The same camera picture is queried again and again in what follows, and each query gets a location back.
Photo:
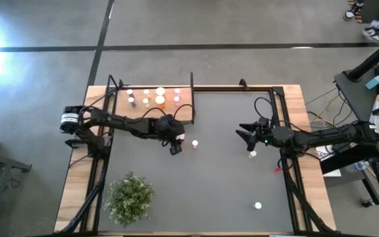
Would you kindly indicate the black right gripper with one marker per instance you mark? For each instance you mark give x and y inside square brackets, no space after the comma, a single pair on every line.
[280,136]

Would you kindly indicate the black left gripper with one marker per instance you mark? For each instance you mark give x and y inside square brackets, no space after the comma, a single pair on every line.
[171,130]

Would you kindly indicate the pink pill bottle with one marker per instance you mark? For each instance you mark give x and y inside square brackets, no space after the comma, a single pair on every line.
[194,143]
[176,98]
[177,91]

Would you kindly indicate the orange pill bottle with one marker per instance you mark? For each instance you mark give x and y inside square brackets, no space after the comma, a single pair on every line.
[160,91]
[160,99]

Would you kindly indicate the pale yellow pill bottle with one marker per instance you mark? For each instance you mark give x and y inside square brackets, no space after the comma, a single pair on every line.
[146,100]
[252,153]
[146,92]

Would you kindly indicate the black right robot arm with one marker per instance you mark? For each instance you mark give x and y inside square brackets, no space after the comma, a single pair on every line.
[327,135]

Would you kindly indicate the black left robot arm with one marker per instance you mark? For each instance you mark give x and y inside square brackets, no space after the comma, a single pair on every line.
[123,123]

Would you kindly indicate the small red clip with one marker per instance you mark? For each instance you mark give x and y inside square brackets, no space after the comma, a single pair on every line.
[277,170]

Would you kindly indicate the white cylinder bottom right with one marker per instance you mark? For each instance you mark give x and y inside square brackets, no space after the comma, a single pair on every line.
[258,205]

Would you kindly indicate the white printed paper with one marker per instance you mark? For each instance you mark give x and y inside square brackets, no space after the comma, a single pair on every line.
[324,154]

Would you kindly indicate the green potted plant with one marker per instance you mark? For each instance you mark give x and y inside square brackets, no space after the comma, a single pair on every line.
[128,199]

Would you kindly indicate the clear water bottle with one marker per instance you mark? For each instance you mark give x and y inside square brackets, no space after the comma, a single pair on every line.
[357,166]

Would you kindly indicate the black side desk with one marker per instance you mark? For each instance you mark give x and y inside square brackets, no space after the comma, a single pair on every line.
[357,98]

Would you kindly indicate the teal box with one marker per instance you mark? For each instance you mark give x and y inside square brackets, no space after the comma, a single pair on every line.
[373,82]

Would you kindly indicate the black pole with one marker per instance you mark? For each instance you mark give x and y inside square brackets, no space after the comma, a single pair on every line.
[373,57]

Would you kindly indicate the person's shoe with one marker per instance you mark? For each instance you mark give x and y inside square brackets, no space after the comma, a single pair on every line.
[352,13]
[372,33]

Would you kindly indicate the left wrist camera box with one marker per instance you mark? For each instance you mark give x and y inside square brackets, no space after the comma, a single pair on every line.
[175,150]

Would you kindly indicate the black aluminium table frame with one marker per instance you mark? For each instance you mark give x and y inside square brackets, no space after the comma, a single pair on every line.
[235,89]

